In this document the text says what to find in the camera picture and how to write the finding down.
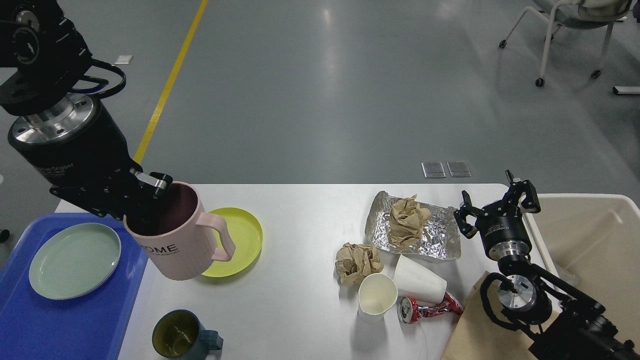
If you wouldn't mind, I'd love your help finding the white office chair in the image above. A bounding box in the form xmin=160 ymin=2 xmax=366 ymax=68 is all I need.
xmin=498 ymin=0 xmax=633 ymax=88

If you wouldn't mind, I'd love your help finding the beige plastic bin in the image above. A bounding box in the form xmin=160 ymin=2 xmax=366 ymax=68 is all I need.
xmin=532 ymin=193 xmax=640 ymax=345

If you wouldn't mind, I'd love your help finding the white bar on floor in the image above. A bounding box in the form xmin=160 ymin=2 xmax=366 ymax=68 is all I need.
xmin=612 ymin=85 xmax=640 ymax=96

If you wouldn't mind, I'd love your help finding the crumpled brown paper ball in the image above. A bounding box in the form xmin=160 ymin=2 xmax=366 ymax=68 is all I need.
xmin=334 ymin=243 xmax=384 ymax=286

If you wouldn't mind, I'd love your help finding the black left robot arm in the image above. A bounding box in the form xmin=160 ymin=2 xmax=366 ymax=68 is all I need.
xmin=1 ymin=0 xmax=173 ymax=235

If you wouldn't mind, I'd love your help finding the pale green plate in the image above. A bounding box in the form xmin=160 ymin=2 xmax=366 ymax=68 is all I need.
xmin=29 ymin=223 xmax=122 ymax=300

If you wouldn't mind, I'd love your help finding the left metal floor plate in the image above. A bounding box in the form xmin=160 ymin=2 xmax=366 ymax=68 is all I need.
xmin=421 ymin=161 xmax=447 ymax=179

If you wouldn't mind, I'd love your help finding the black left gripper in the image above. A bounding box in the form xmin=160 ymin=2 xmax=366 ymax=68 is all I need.
xmin=7 ymin=94 xmax=173 ymax=236

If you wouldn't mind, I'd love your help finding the tipped white paper cup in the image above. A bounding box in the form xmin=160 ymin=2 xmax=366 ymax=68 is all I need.
xmin=393 ymin=255 xmax=447 ymax=305

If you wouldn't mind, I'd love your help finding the dark teal mug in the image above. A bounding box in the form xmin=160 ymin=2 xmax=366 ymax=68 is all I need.
xmin=151 ymin=309 xmax=224 ymax=360

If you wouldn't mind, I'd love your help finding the crumpled brown paper on foil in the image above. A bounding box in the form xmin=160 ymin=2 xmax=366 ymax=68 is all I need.
xmin=389 ymin=194 xmax=432 ymax=249

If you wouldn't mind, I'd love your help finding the brown paper bag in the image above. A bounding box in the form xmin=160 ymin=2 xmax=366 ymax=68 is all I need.
xmin=441 ymin=271 xmax=535 ymax=360

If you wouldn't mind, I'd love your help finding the white floor marker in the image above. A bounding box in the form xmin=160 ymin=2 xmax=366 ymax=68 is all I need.
xmin=113 ymin=54 xmax=134 ymax=65

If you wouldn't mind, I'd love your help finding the blue plastic tray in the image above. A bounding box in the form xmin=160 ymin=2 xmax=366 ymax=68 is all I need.
xmin=0 ymin=213 xmax=147 ymax=360

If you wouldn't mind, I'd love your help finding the metal floor plate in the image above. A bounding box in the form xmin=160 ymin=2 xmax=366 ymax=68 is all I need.
xmin=446 ymin=161 xmax=473 ymax=178
xmin=421 ymin=161 xmax=447 ymax=179

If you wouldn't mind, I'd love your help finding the upright white paper cup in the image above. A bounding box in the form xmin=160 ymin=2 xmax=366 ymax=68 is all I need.
xmin=358 ymin=273 xmax=398 ymax=324

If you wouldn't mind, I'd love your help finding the yellow plastic plate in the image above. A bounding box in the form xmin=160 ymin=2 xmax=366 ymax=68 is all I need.
xmin=202 ymin=207 xmax=263 ymax=278

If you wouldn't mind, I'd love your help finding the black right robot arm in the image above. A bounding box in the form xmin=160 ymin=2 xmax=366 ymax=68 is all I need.
xmin=454 ymin=170 xmax=639 ymax=360

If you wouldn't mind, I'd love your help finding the pink mug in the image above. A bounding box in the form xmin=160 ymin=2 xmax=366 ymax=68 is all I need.
xmin=123 ymin=181 xmax=237 ymax=281

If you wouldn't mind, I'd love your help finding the crumpled aluminium foil sheet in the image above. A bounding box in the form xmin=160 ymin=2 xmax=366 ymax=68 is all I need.
xmin=365 ymin=191 xmax=462 ymax=262

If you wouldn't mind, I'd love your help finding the right metal floor plate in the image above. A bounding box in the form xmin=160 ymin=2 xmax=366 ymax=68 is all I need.
xmin=446 ymin=161 xmax=473 ymax=178

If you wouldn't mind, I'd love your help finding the crushed red soda can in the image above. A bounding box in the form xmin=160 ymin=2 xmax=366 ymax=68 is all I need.
xmin=397 ymin=292 xmax=464 ymax=324

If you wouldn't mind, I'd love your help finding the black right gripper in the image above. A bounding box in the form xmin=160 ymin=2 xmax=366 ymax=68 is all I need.
xmin=454 ymin=170 xmax=541 ymax=261

